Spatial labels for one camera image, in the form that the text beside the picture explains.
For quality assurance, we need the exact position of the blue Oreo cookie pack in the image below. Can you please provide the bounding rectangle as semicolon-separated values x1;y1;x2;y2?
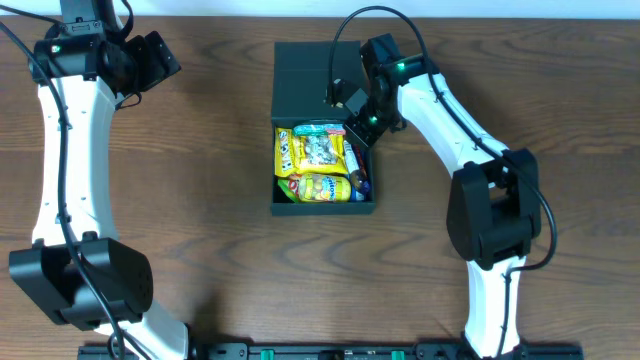
343;140;365;202

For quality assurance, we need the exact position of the green red candy bar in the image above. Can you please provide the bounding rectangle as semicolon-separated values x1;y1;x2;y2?
293;124;346;136

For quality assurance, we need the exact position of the dark green lidded box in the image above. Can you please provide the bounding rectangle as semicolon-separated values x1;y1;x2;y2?
271;42;376;216

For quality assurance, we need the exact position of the yellow Hacks candy bag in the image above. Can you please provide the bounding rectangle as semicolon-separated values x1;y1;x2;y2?
274;128;348;178

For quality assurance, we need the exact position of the purple Dairy Milk bar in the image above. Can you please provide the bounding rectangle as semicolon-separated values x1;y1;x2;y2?
350;145;372;196

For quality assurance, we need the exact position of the green Haribo gummy bag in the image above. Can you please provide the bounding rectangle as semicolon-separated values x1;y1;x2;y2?
277;178;300;203

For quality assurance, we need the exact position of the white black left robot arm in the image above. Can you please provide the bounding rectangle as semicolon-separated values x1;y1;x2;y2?
9;1;190;359

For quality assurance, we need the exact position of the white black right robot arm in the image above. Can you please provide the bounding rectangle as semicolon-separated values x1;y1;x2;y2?
326;34;548;359

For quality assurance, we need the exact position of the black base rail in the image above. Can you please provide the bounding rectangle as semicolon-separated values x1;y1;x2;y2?
77;341;585;360

